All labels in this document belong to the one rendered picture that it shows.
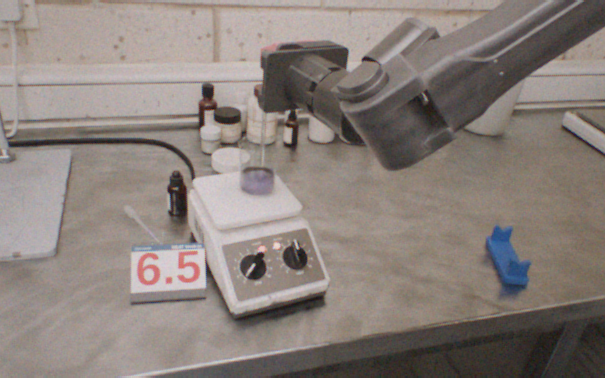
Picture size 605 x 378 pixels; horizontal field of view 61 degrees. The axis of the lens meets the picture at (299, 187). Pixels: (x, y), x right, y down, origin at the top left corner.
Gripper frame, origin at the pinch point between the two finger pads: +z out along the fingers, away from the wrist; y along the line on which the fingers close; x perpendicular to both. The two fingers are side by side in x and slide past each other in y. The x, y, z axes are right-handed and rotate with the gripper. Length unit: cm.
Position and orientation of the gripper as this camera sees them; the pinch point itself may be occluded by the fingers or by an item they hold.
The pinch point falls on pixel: (267, 55)
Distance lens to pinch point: 64.1
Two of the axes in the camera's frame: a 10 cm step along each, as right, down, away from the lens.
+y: -8.5, 1.9, -4.8
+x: -0.9, 8.6, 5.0
